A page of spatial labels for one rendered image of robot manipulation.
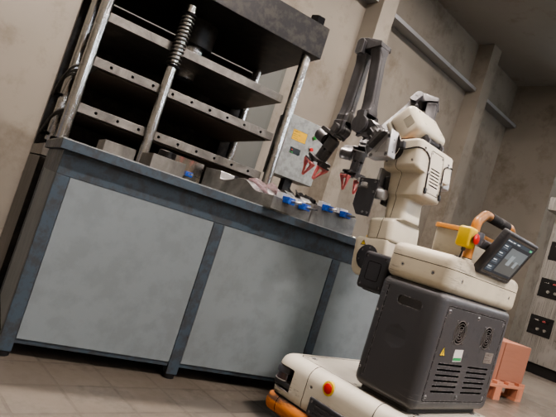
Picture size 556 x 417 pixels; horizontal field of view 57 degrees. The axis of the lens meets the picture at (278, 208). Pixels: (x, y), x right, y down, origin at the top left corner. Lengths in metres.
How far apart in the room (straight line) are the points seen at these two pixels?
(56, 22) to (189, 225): 3.61
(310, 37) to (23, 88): 2.94
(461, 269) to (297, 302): 0.90
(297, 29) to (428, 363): 2.13
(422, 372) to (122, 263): 1.15
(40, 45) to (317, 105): 3.59
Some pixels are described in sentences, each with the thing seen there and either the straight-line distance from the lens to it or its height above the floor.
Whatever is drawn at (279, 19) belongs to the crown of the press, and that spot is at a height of 1.90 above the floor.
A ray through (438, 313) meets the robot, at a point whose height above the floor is 0.62.
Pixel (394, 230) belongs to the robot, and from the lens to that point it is 2.11.
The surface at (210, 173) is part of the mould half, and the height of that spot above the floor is 0.89.
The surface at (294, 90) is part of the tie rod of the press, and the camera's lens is 3.20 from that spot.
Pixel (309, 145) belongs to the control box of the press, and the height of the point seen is 1.33.
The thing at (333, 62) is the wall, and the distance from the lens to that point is 7.43.
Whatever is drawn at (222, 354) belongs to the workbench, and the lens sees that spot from 2.32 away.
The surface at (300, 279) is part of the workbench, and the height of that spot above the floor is 0.54.
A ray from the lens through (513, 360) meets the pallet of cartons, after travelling 4.67.
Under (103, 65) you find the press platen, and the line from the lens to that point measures 2.89.
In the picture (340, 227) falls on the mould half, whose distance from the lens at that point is 2.49.
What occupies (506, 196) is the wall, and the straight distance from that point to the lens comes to 11.17.
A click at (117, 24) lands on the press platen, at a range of 2.97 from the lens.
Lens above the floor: 0.70
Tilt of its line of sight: 3 degrees up
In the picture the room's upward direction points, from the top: 18 degrees clockwise
